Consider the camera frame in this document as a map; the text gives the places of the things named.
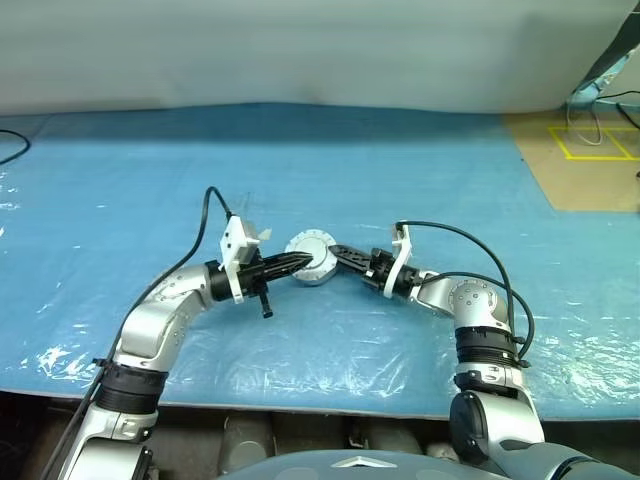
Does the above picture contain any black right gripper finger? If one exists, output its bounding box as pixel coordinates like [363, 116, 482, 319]
[328, 243, 376, 276]

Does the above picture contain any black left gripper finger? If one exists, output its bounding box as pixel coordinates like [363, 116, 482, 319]
[260, 264, 309, 283]
[259, 251, 314, 272]

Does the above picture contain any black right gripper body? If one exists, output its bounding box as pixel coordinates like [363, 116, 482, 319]
[360, 246, 399, 294]

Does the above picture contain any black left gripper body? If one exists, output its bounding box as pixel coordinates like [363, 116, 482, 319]
[233, 252, 276, 322]

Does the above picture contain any blue foam mat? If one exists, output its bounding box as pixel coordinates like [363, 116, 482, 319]
[0, 102, 640, 421]

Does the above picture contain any grey rounded cylinder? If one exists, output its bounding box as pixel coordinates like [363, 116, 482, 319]
[222, 416, 275, 474]
[358, 421, 422, 457]

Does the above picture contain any white shoe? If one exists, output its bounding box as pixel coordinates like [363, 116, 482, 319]
[426, 441, 462, 462]

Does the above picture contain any grey robot torso silver emblem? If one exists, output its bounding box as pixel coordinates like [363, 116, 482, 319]
[219, 447, 502, 480]

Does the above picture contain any brown cardboard sheet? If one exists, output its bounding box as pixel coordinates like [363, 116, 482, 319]
[502, 112, 640, 215]

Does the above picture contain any blue wrapped stand leg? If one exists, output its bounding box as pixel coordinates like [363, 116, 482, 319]
[567, 47, 640, 109]

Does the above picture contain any dark diagonal strut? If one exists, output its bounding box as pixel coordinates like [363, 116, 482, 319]
[581, 0, 640, 92]

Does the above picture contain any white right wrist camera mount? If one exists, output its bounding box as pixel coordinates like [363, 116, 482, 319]
[383, 222, 414, 298]

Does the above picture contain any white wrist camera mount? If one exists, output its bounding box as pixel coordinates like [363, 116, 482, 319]
[383, 222, 414, 298]
[218, 214, 264, 305]

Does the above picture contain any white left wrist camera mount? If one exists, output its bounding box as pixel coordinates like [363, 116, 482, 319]
[218, 214, 264, 305]

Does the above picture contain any black cable on mat edge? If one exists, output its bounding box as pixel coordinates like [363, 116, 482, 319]
[0, 129, 32, 166]

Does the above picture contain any thin white cable loop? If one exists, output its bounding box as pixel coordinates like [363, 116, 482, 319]
[566, 97, 604, 147]

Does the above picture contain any thin black background cable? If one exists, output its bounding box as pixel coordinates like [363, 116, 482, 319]
[599, 89, 640, 133]

